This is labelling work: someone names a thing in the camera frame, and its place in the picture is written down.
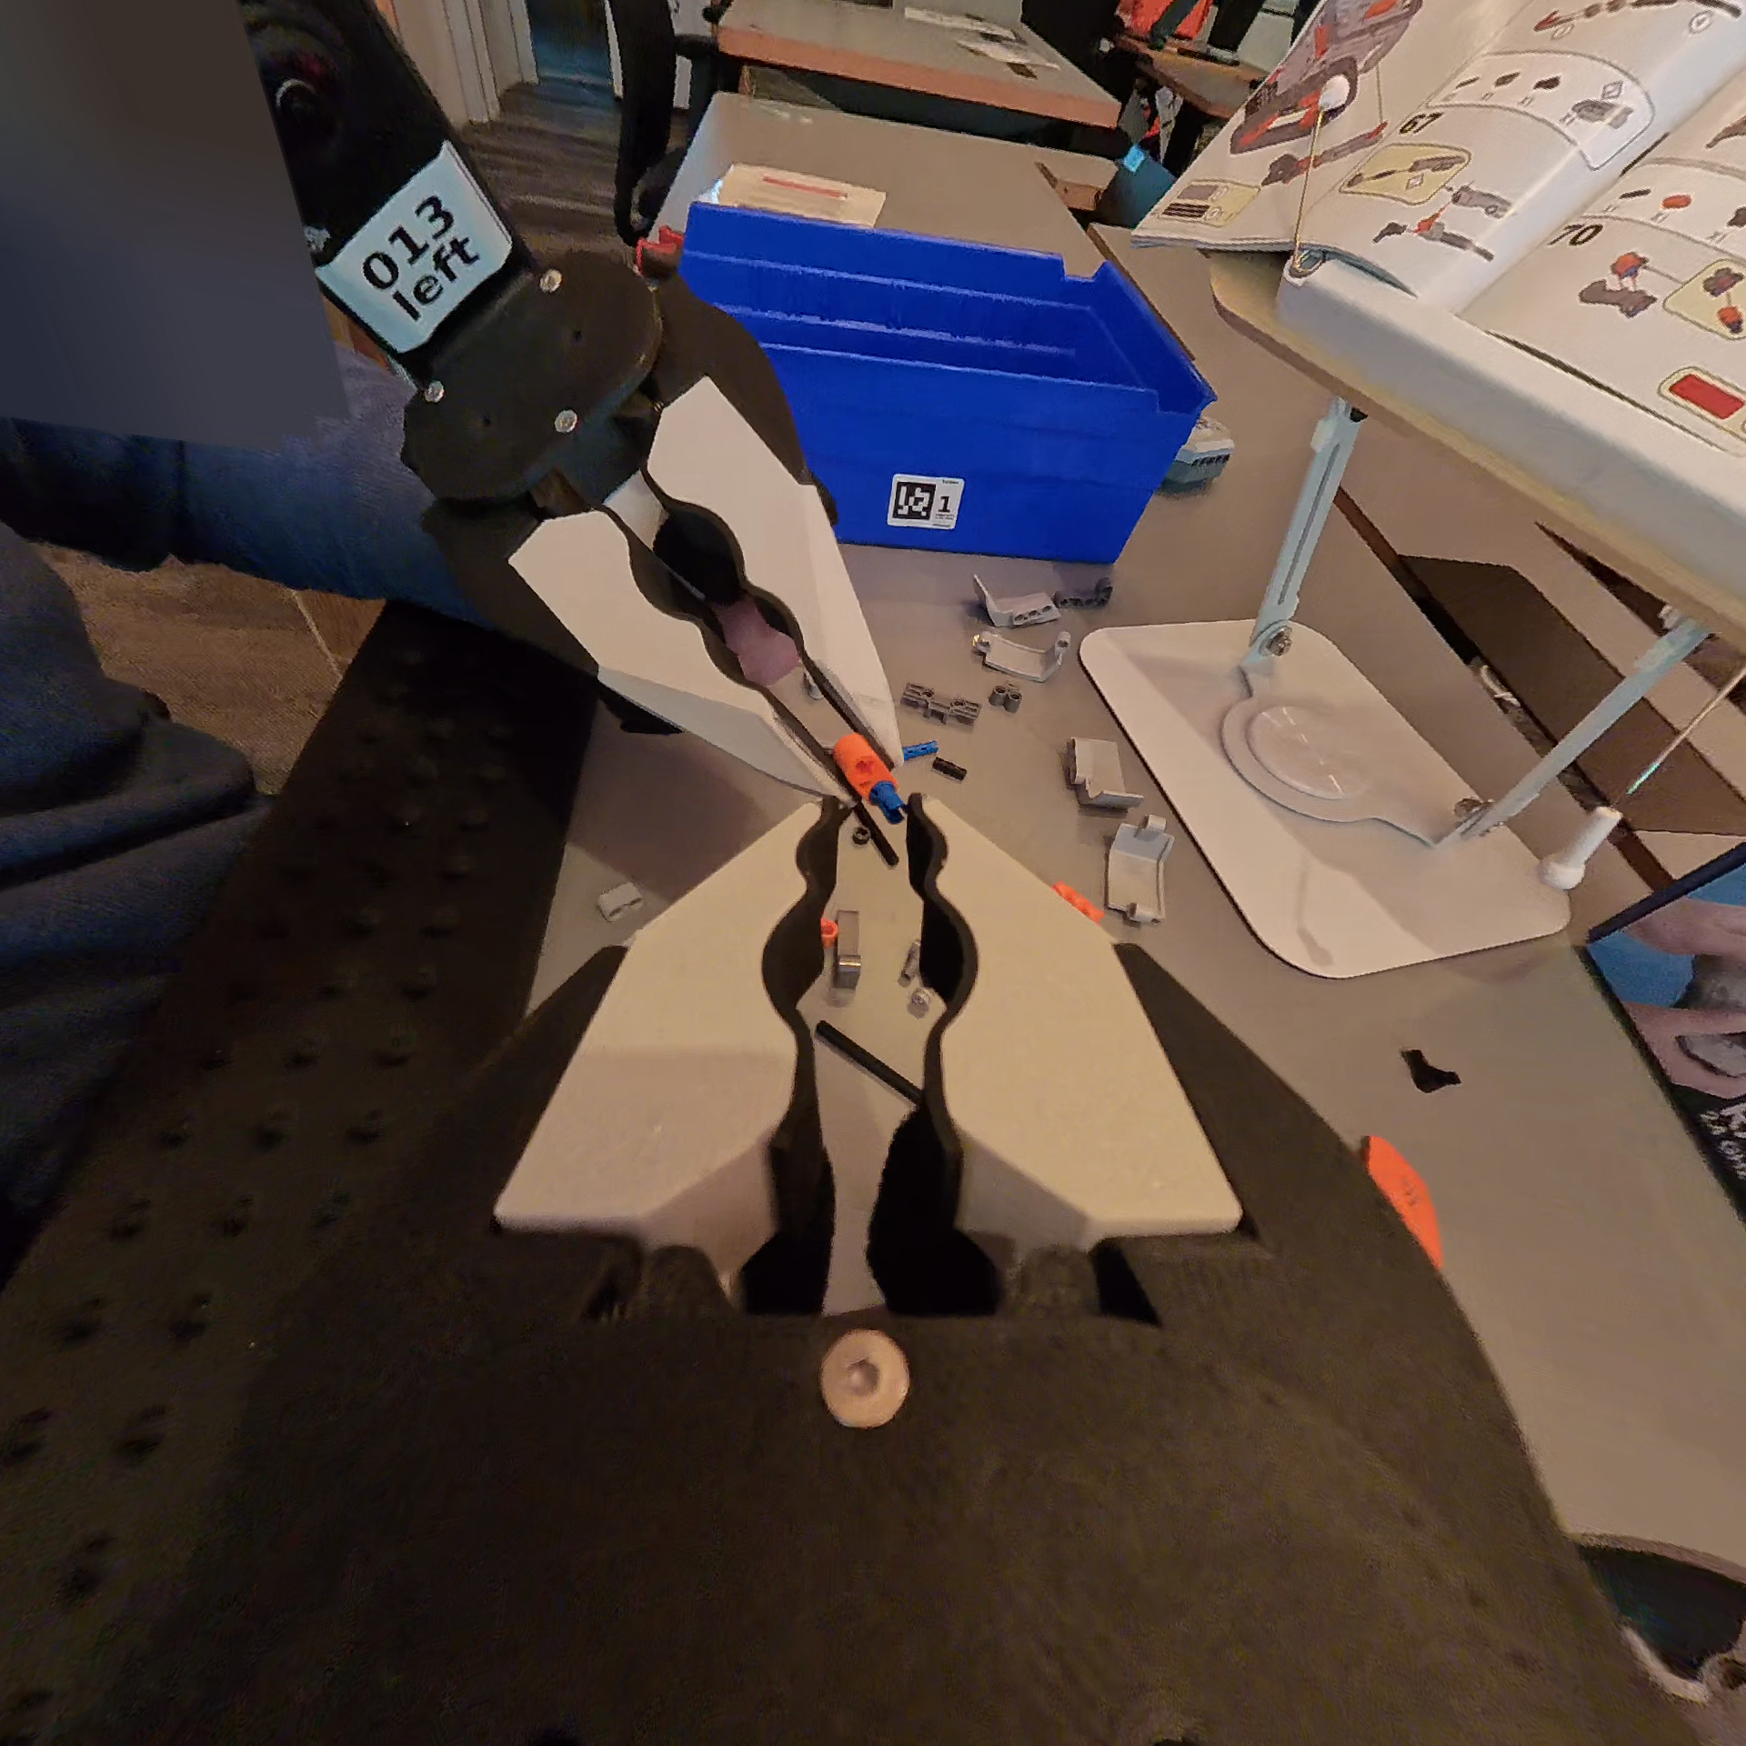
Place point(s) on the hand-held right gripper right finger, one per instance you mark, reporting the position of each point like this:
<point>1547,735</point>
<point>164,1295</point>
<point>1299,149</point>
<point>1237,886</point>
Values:
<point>1077,1077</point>

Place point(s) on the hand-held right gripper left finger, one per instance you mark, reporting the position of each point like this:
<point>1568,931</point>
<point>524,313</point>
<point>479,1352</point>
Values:
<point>655,1077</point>

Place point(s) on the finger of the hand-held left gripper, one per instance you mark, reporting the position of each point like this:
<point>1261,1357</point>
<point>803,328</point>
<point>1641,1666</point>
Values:
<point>601,600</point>
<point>777,519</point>

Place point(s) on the orange connector brick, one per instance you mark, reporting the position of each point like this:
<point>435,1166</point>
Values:
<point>855,760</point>

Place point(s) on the person's left forearm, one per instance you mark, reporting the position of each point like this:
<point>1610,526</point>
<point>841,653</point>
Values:
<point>204,504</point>

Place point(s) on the orange curved panel brick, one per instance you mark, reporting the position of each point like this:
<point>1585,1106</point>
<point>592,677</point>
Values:
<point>1077,897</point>

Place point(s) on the black axle rod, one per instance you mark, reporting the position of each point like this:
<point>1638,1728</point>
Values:
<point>881,839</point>
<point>870,1057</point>

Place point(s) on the grey curved panel brick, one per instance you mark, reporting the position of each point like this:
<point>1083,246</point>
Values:
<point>1023,655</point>
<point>1103,771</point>
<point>1139,873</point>

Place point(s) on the grey angled connector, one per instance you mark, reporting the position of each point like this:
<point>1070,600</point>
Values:
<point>848,962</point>

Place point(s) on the blue storage bin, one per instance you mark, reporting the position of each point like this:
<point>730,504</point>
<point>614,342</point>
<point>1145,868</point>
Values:
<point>983,409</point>

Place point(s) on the light grey beam brick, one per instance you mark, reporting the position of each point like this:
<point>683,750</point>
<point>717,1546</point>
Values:
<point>1010,600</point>

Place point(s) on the dark grey double connector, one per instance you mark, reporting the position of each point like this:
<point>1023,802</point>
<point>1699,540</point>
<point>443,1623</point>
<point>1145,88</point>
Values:
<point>948,706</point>

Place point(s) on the black office chair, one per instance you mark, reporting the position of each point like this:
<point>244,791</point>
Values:
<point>648,122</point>

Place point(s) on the dark grey beam brick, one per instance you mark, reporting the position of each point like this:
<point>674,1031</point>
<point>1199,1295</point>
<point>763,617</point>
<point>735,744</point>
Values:
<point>1085,591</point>

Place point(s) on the white paper packet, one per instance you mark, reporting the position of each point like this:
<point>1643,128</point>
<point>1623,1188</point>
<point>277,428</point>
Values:
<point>805,193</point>

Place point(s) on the white book stand base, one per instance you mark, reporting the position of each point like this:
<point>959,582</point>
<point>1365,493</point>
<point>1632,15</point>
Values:
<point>1201,764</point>

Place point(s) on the orange wedge panel brick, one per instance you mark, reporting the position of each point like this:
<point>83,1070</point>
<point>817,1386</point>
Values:
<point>1405,1193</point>

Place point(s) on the small black connector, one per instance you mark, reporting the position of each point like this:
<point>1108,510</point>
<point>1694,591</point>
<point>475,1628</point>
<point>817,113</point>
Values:
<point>1430,1071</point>

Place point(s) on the black dimpled pad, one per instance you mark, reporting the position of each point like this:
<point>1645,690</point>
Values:
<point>273,955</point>

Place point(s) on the grey white toy module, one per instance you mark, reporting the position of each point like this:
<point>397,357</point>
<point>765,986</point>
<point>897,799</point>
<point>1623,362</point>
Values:
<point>1201,457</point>

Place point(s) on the blue robot kit box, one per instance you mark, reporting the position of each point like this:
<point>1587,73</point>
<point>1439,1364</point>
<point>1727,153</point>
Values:
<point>1692,1010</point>

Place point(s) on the instruction booklet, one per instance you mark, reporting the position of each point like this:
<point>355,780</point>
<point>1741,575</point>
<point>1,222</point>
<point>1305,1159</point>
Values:
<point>1501,137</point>

